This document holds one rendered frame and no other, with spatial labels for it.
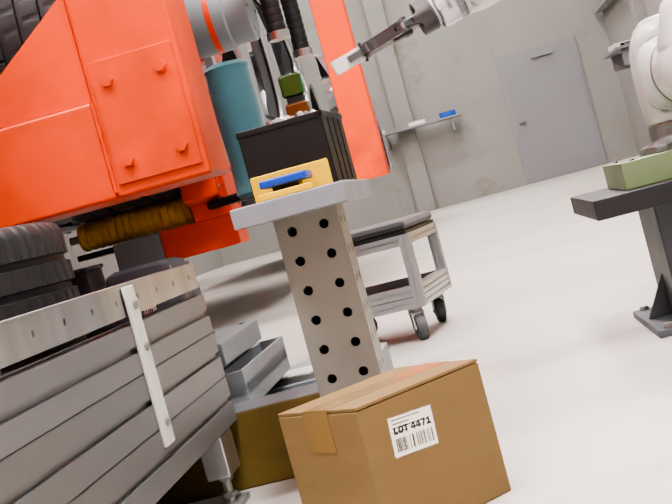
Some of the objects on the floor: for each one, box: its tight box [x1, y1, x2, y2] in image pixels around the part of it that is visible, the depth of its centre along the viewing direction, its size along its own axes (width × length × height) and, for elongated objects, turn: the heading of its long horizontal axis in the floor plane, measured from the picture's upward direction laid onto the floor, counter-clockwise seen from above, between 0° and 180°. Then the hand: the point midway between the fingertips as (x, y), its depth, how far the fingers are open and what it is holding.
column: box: [273, 203, 387, 397], centre depth 197 cm, size 10×10×42 cm
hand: (348, 61), depth 258 cm, fingers closed
